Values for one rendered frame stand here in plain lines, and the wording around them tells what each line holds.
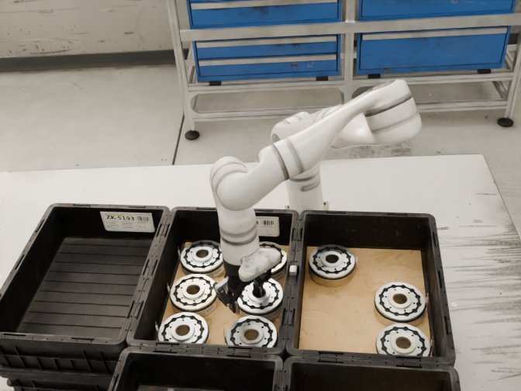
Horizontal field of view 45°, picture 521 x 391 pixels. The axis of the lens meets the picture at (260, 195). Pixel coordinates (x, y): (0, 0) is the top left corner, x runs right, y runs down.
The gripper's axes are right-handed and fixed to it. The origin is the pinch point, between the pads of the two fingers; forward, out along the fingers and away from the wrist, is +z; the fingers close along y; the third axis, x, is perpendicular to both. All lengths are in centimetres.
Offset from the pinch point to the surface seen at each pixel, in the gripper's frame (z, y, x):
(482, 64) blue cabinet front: 54, -205, -82
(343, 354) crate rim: -6.6, -2.1, 26.6
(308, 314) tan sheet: 3.6, -8.9, 9.3
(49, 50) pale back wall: 76, -67, -306
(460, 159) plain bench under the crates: 17, -91, -13
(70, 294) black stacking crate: 3.9, 27.0, -30.3
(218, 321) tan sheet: 3.6, 6.5, -1.8
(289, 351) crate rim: -6.6, 4.7, 19.7
